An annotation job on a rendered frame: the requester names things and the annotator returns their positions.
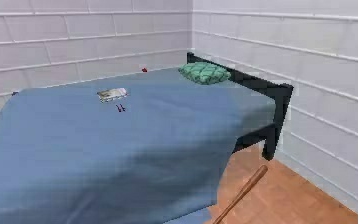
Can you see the green quilted pillow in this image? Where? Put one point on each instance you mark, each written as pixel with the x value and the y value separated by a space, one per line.
pixel 204 73

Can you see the small red object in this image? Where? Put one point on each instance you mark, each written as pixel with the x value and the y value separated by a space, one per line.
pixel 144 70

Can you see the small dark red pen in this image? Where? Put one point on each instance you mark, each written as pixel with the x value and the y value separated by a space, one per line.
pixel 118 108
pixel 122 107

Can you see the pale book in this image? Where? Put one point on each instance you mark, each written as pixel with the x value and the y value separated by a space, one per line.
pixel 111 94

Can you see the wooden baseball bat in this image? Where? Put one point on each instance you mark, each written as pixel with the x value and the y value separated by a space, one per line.
pixel 242 194

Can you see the blue bed with black frame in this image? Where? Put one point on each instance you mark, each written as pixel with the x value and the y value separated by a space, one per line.
pixel 127 150

